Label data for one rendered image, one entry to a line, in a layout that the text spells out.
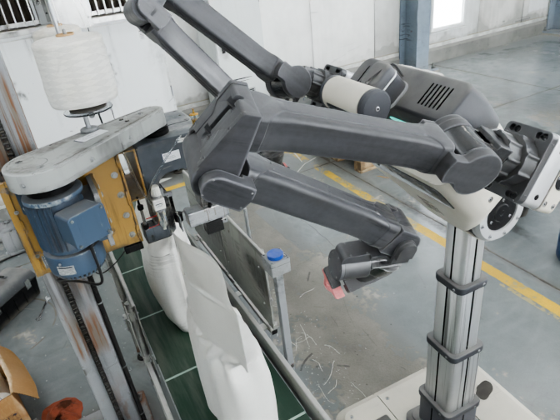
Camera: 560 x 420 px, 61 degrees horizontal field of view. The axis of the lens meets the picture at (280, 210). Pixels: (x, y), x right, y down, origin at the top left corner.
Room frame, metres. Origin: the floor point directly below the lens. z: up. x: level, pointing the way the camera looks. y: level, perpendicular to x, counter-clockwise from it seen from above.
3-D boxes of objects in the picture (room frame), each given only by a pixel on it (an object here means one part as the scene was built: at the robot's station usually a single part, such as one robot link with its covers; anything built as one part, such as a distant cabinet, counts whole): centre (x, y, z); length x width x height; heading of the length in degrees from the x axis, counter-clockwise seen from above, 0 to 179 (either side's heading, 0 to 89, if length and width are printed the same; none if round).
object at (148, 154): (1.53, 0.36, 1.21); 0.30 x 0.25 x 0.30; 25
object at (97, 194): (1.22, 0.53, 1.23); 0.28 x 0.07 x 0.16; 25
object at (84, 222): (1.05, 0.50, 1.25); 0.10 x 0.08 x 0.12; 140
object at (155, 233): (1.36, 0.42, 1.04); 0.08 x 0.06 x 0.05; 115
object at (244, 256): (2.05, 0.31, 0.54); 1.05 x 0.02 x 0.41; 25
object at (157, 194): (1.32, 0.37, 1.14); 0.05 x 0.04 x 0.16; 115
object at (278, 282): (1.41, 0.04, 0.39); 0.03 x 0.03 x 0.78; 25
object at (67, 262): (1.12, 0.58, 1.21); 0.15 x 0.15 x 0.25
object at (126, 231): (1.35, 0.66, 1.18); 0.34 x 0.25 x 0.31; 115
